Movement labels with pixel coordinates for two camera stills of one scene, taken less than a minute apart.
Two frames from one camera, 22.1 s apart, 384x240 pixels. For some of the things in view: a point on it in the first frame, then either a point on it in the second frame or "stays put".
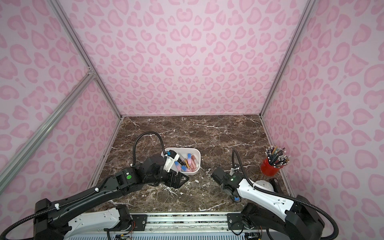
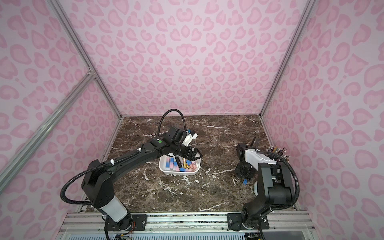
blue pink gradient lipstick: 178,166 to 167,162
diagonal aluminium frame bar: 8,172 stays put
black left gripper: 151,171 to 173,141
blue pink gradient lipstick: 185,168 to 171,163
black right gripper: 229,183 to 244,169
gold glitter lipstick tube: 187,163 stays put
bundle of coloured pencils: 277,156 stays put
